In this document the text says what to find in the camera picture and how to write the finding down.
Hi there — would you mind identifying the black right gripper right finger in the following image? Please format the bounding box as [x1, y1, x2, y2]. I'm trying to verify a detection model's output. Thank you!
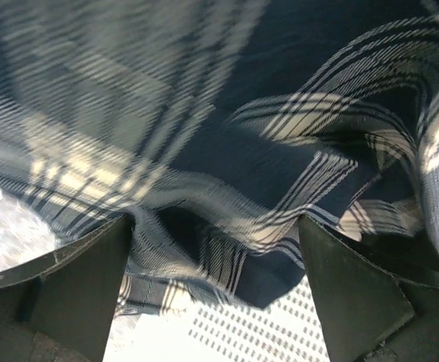
[299, 216, 439, 361]

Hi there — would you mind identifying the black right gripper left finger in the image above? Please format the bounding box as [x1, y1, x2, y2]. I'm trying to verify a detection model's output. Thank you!
[0, 216, 133, 361]

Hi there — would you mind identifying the navy plaid skirt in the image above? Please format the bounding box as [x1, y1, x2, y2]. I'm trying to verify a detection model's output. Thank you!
[0, 1, 439, 314]

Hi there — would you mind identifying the white perforated basket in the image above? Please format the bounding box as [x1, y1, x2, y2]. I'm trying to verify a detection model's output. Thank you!
[103, 278, 329, 362]

